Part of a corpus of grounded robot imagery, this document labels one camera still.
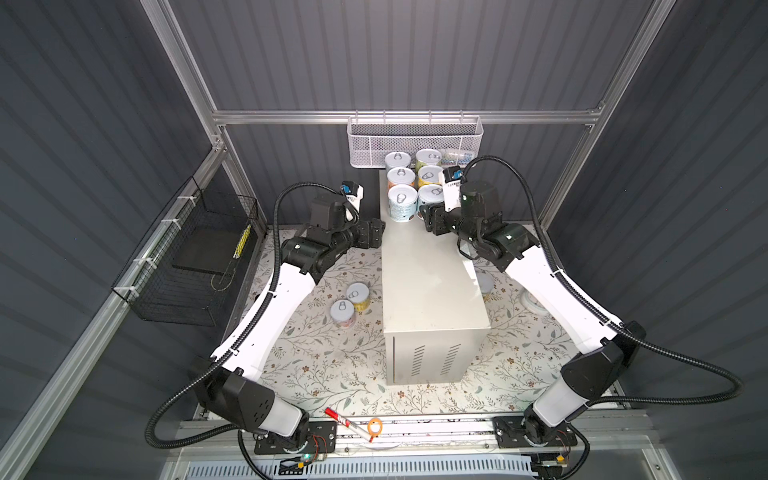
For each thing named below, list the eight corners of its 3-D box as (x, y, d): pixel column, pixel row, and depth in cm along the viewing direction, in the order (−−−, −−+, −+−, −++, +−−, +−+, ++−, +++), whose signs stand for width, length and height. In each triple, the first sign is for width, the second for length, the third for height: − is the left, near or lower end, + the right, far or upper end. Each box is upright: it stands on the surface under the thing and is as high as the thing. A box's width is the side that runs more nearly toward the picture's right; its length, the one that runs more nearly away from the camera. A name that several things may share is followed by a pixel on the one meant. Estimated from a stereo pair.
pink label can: (332, 328, 94) (328, 319, 90) (334, 309, 99) (331, 299, 94) (353, 328, 94) (351, 319, 90) (355, 309, 99) (353, 299, 94)
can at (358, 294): (343, 303, 101) (341, 293, 96) (358, 289, 104) (356, 279, 99) (358, 315, 98) (356, 305, 93) (373, 300, 101) (372, 290, 96)
